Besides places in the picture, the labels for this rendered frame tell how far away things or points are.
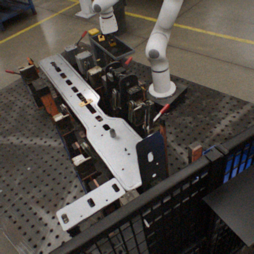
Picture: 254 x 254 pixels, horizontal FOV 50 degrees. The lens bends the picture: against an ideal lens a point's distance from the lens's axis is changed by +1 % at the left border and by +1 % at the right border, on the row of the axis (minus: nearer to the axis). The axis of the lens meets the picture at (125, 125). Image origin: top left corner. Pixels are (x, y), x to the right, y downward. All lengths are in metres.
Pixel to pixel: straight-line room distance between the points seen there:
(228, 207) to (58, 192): 1.16
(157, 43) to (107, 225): 1.31
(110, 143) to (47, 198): 0.52
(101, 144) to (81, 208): 0.35
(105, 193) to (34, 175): 0.69
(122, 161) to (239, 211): 0.73
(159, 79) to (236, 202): 1.31
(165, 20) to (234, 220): 1.23
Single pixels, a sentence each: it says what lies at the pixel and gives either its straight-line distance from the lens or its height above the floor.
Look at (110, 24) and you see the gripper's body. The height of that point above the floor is 1.29.
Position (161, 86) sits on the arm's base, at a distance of 1.90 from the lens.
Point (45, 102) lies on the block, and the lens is 1.92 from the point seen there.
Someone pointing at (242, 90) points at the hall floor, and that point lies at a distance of 3.29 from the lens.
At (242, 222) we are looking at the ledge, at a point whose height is 1.43.
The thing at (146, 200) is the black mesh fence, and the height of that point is 1.55.
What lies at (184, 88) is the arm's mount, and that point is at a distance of 1.98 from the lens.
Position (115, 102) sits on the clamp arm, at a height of 1.03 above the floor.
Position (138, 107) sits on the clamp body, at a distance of 1.43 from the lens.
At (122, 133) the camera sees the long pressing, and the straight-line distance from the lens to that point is 1.41.
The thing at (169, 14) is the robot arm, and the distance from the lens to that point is 1.63.
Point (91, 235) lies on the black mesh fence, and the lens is 0.52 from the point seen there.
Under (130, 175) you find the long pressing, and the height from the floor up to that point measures 1.00.
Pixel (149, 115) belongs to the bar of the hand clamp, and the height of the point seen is 1.15.
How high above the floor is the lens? 2.01
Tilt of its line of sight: 44 degrees down
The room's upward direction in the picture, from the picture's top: 11 degrees counter-clockwise
